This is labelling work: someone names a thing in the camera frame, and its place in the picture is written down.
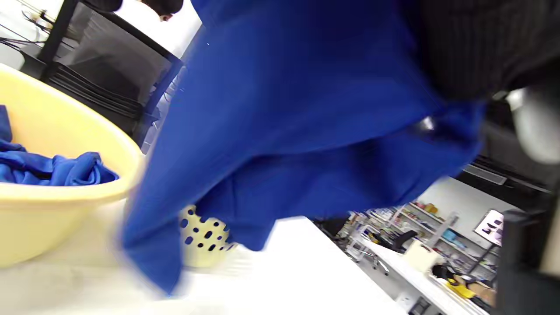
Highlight person's left hand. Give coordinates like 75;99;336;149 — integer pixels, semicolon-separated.
400;0;560;102

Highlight grey air vent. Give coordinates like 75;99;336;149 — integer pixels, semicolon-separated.
462;164;510;186

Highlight black mesh office chair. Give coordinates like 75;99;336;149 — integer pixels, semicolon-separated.
20;0;184;147

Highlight blue t-shirt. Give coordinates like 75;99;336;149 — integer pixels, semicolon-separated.
122;0;487;298
0;105;119;186

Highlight person's right forearm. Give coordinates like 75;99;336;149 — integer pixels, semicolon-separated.
539;219;560;278

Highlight white desk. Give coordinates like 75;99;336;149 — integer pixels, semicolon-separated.
359;238;493;315

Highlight yellow perforated plastic basket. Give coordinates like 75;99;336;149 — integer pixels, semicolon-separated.
178;205;240;268

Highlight wall screen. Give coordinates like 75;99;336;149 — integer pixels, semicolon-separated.
475;209;504;246

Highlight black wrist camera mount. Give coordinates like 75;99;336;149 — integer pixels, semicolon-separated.
494;209;560;315

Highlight yellow plastic basin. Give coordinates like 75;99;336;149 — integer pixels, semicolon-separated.
0;63;146;268

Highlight white shelving rack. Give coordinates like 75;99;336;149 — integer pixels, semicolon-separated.
346;200;501;280

